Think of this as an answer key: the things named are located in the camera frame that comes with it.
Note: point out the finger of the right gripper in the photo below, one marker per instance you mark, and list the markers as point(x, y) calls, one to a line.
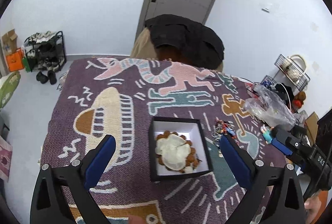
point(284, 141)

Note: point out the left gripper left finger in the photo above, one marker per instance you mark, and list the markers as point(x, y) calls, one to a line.
point(96, 161)

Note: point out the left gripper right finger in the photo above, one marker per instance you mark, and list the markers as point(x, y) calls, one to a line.
point(239, 161)

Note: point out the colourful cord jewelry bundle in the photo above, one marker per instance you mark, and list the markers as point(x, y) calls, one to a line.
point(220, 129)

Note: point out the translucent white flower hairclip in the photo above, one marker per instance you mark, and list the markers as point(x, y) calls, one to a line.
point(176, 153)

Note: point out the person's right hand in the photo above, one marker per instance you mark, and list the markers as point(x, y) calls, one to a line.
point(312, 205)

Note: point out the clear plastic bag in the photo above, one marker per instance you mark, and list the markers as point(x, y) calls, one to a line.
point(270, 108)

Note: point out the brown plush toy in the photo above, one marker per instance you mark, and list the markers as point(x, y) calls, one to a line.
point(299, 99)

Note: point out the black box white interior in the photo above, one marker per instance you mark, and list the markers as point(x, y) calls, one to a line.
point(192, 130)

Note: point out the patterned woven blanket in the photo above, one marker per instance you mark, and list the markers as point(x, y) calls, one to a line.
point(119, 97)

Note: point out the green floor mat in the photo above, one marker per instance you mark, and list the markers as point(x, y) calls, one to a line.
point(8, 85)

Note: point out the black cushion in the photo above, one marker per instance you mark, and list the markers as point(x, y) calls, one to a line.
point(186, 41)

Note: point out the black shoe rack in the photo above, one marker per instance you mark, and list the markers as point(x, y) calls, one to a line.
point(44, 51)

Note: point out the orange paper bag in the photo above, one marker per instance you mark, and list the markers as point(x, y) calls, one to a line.
point(14, 61)

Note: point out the cardboard box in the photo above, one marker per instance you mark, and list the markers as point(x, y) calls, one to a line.
point(9, 42)

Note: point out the black wire wall shelf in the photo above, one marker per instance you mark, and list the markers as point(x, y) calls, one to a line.
point(294, 68)

